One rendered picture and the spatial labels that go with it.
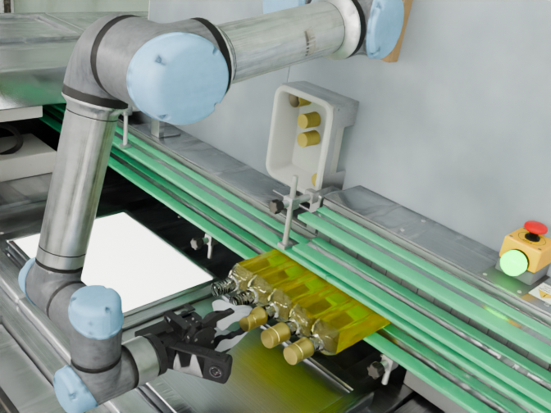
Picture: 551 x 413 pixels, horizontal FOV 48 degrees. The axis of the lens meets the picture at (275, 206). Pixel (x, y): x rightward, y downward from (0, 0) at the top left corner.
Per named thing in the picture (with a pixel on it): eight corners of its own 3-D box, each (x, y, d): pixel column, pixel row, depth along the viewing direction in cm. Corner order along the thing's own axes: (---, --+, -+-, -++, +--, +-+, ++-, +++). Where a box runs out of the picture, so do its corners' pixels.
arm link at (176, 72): (350, -30, 114) (84, 20, 80) (420, -16, 105) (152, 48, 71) (344, 36, 120) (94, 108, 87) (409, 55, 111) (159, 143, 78)
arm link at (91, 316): (46, 282, 92) (48, 341, 97) (86, 319, 86) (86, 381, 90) (93, 266, 98) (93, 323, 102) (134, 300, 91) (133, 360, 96)
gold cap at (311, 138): (310, 127, 146) (297, 130, 144) (321, 132, 144) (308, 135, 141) (307, 142, 148) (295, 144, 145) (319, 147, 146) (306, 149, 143)
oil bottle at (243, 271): (294, 260, 144) (223, 288, 130) (298, 238, 142) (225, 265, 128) (311, 271, 141) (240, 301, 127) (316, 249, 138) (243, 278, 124)
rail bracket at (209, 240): (229, 246, 162) (187, 260, 153) (231, 222, 159) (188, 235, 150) (239, 252, 159) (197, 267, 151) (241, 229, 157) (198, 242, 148)
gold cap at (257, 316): (253, 318, 120) (236, 326, 117) (256, 302, 118) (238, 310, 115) (266, 327, 118) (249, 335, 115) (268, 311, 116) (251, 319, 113)
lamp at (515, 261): (502, 265, 112) (494, 270, 110) (508, 244, 110) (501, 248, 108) (525, 277, 110) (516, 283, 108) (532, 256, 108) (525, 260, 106)
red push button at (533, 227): (516, 238, 111) (521, 221, 109) (525, 233, 114) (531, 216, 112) (536, 248, 108) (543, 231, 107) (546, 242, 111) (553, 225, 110)
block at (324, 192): (324, 220, 144) (302, 228, 139) (330, 183, 140) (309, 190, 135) (335, 227, 141) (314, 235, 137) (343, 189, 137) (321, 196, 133)
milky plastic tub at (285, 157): (289, 166, 157) (263, 173, 151) (302, 79, 147) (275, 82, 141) (340, 192, 146) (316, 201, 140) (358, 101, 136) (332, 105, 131)
